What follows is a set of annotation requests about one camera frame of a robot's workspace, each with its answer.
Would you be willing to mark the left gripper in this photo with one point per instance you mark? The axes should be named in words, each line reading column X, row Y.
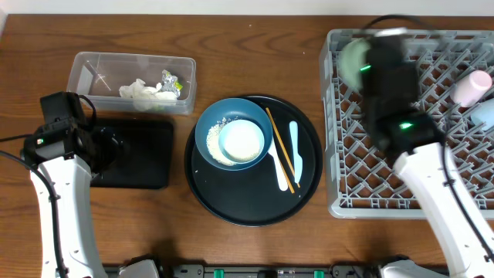
column 109, row 138

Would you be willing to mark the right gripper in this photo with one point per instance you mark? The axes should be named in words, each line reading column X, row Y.
column 412, row 89

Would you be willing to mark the teal green bowl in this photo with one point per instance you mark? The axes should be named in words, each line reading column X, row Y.
column 352, row 59

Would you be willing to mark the pink cup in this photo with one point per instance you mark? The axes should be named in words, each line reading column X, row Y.
column 470, row 89

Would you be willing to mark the white napkin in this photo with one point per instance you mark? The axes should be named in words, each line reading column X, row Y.
column 147, row 97

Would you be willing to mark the light blue cup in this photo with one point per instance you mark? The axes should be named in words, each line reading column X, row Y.
column 484, row 115

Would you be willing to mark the foil snack wrapper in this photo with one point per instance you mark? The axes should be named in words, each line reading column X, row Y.
column 170, row 83

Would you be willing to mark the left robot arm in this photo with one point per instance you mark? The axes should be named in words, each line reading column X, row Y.
column 68, row 241

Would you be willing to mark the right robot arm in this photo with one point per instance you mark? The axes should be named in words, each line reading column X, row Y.
column 417, row 149

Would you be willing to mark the clear plastic waste bin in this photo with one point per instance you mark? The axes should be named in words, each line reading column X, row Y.
column 99, row 76

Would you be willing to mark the grey dishwasher rack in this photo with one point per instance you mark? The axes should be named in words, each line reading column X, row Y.
column 361, row 184

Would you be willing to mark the black rectangular tray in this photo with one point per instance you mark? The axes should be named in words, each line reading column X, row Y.
column 140, row 153

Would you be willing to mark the light blue plastic knife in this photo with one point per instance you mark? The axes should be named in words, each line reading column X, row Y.
column 297, row 159

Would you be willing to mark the wooden chopstick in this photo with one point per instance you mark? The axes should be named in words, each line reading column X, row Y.
column 282, row 145
column 289, row 185

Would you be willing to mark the pile of white rice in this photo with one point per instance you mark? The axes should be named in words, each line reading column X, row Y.
column 212, row 141

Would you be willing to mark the white plastic spoon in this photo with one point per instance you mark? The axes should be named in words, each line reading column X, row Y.
column 280, row 177

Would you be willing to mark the light blue small bowl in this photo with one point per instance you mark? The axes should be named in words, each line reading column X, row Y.
column 241, row 141

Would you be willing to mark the dark blue bowl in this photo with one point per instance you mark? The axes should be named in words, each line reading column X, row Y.
column 232, row 109

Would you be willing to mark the round black serving tray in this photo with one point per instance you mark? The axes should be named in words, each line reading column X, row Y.
column 252, row 197

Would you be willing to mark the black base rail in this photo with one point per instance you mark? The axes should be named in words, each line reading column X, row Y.
column 148, row 266

